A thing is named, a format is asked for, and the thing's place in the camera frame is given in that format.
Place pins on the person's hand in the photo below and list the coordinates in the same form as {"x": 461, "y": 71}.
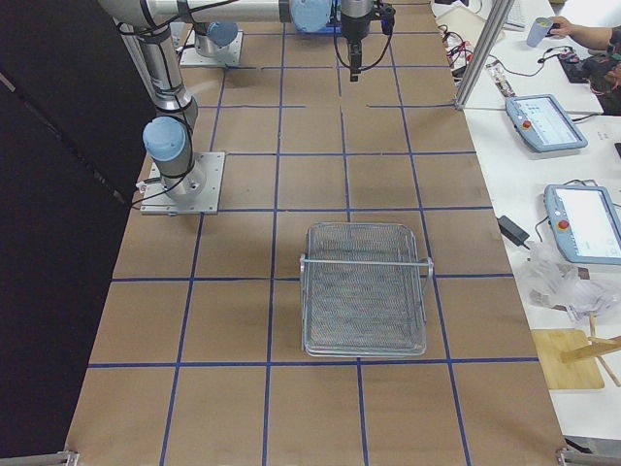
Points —
{"x": 562, "y": 27}

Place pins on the near teach pendant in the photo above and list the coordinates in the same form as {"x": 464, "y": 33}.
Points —
{"x": 584, "y": 223}

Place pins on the wire mesh shelf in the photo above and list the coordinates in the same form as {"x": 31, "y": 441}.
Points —
{"x": 362, "y": 291}

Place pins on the teach pendant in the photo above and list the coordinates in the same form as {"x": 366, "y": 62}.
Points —
{"x": 543, "y": 123}
{"x": 584, "y": 223}

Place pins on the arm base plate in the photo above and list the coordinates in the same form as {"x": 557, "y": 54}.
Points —
{"x": 199, "y": 192}
{"x": 209, "y": 55}

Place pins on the wooden board stand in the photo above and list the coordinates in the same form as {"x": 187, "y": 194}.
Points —
{"x": 572, "y": 360}

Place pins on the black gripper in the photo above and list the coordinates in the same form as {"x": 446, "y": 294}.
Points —
{"x": 354, "y": 28}

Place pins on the black power adapter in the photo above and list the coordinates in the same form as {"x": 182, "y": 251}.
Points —
{"x": 513, "y": 232}

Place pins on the aluminium frame post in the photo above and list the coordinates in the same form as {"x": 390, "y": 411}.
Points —
{"x": 486, "y": 41}

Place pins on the far teach pendant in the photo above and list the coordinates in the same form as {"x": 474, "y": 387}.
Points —
{"x": 543, "y": 123}

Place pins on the crumpled plastic bag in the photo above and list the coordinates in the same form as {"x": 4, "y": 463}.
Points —
{"x": 553, "y": 282}

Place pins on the light blue cup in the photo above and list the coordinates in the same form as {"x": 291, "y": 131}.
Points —
{"x": 538, "y": 31}

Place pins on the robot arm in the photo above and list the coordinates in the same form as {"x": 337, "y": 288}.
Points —
{"x": 149, "y": 22}

